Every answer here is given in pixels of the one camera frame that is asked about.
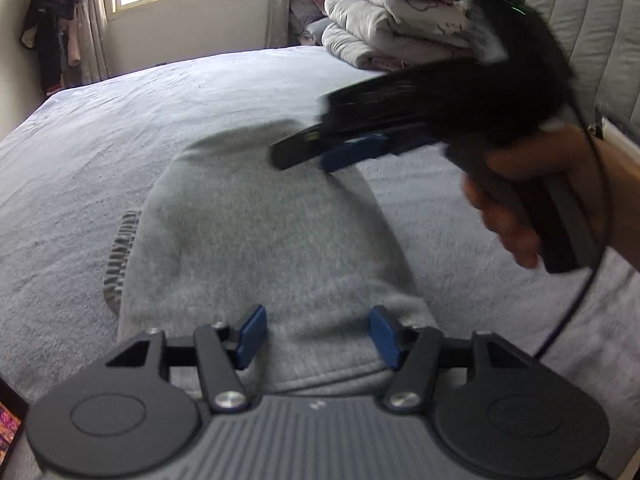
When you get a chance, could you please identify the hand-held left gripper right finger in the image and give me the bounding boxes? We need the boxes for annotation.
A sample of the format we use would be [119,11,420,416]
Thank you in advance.
[368,305,531,413]

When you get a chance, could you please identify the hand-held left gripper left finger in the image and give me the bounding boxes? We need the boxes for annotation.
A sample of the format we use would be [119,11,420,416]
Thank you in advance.
[105,304,268,413]

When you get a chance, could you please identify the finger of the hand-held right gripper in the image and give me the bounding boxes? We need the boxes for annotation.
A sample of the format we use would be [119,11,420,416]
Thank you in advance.
[270,129,351,171]
[317,132,441,173]

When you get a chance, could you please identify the grey sweatpants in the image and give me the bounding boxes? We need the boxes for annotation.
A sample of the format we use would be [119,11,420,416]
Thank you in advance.
[102,120,441,396]

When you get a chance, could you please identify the person's right forearm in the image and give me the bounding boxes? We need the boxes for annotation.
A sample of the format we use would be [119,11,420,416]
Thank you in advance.
[602,135,640,273]

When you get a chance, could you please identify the hanging dark clothes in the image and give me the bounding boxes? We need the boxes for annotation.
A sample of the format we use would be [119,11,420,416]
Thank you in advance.
[21,0,86,96]

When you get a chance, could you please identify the person's right hand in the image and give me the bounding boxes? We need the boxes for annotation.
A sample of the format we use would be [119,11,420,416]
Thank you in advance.
[462,125,613,271]

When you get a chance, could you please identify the white printed quilt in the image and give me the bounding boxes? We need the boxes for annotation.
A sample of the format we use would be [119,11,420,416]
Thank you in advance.
[324,0,476,48]

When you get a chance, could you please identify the grey pillow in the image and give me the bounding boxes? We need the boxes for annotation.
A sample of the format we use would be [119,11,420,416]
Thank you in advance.
[289,0,331,46]

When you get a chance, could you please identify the grey quilted headboard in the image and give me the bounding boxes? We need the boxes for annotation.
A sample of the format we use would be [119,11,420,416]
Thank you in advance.
[450,0,640,146]

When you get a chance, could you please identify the black smartphone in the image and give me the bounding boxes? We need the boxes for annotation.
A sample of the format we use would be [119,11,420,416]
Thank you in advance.
[0,375,28,471]

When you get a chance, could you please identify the black cable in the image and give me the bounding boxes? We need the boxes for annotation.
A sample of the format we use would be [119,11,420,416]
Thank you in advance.
[532,100,613,361]

